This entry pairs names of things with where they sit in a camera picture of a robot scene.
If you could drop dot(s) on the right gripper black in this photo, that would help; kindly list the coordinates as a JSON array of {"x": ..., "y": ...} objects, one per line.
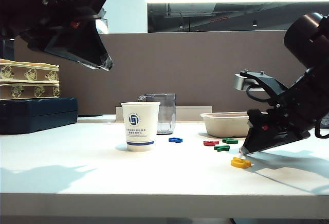
[{"x": 282, "y": 116}]

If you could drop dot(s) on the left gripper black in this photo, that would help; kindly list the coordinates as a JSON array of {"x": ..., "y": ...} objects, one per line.
[{"x": 64, "y": 13}]

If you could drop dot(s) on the green plastic letter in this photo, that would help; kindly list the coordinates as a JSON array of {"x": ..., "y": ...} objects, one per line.
[
  {"x": 222, "y": 148},
  {"x": 230, "y": 141}
]

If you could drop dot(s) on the white paper cup blue logo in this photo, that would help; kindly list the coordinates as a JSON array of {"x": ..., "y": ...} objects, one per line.
[{"x": 140, "y": 131}]

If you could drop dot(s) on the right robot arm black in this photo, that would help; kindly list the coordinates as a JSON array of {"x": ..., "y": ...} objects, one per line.
[{"x": 308, "y": 41}]

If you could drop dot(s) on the yellow plastic letter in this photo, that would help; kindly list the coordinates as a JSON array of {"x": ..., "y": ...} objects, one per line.
[{"x": 240, "y": 163}]

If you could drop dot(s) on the red plastic letter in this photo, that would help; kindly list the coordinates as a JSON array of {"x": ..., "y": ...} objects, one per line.
[{"x": 210, "y": 143}]

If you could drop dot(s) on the blue plastic letter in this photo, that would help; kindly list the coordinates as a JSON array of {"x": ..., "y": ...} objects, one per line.
[{"x": 176, "y": 140}]

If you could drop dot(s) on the beige paper pulp tray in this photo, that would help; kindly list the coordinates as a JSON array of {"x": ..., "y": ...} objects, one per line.
[{"x": 226, "y": 127}]

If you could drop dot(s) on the yellow patterned number box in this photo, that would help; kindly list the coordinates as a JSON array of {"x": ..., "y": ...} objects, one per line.
[
  {"x": 25, "y": 90},
  {"x": 25, "y": 73}
]

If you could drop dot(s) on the dark blue plastic case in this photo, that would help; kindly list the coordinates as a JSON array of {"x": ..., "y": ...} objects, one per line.
[{"x": 38, "y": 116}]

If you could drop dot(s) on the brown desk divider panel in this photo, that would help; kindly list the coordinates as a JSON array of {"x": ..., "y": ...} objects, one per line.
[{"x": 180, "y": 67}]

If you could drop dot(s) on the clear plastic container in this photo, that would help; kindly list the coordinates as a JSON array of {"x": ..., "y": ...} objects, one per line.
[{"x": 167, "y": 116}]

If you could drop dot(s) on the red ceiling sign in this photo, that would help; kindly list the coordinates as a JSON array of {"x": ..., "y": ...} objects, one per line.
[{"x": 219, "y": 19}]

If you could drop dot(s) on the small wall sign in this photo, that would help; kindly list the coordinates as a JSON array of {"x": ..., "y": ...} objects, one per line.
[{"x": 104, "y": 27}]

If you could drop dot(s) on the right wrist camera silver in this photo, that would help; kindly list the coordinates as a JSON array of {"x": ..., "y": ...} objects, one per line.
[{"x": 241, "y": 81}]

